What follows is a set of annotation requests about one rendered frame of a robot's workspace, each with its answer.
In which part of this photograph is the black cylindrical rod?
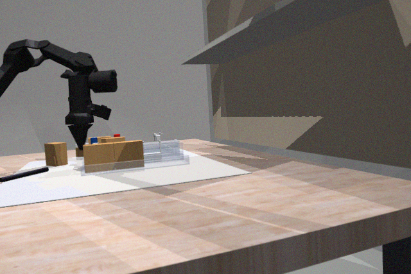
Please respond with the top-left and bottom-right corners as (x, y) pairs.
(0, 167), (49, 182)

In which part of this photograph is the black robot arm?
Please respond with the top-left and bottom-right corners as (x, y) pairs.
(0, 39), (118, 120)

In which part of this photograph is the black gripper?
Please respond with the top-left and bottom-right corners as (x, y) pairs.
(65, 93), (94, 151)

